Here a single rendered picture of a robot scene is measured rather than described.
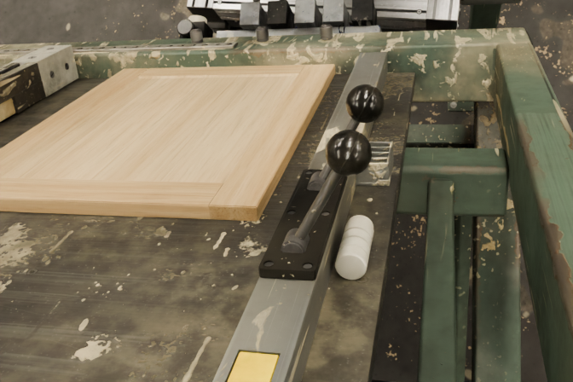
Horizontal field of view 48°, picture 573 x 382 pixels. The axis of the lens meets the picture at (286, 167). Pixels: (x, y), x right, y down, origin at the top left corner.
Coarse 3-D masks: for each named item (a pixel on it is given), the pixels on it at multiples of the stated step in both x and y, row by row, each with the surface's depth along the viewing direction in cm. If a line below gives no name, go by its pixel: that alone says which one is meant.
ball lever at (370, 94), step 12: (348, 96) 62; (360, 96) 61; (372, 96) 61; (348, 108) 62; (360, 108) 61; (372, 108) 61; (360, 120) 62; (372, 120) 62; (324, 168) 66; (312, 180) 67; (324, 180) 67
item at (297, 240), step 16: (336, 144) 51; (352, 144) 51; (368, 144) 51; (336, 160) 51; (352, 160) 51; (368, 160) 51; (336, 176) 53; (320, 192) 54; (320, 208) 55; (304, 224) 56; (288, 240) 56; (304, 240) 57
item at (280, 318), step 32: (384, 64) 112; (320, 160) 76; (352, 192) 75; (256, 288) 53; (288, 288) 53; (320, 288) 56; (256, 320) 50; (288, 320) 49; (256, 352) 46; (288, 352) 46
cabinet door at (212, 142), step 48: (96, 96) 115; (144, 96) 113; (192, 96) 111; (240, 96) 109; (288, 96) 105; (48, 144) 96; (96, 144) 94; (144, 144) 92; (192, 144) 91; (240, 144) 89; (288, 144) 87; (0, 192) 81; (48, 192) 79; (96, 192) 78; (144, 192) 77; (192, 192) 76; (240, 192) 75
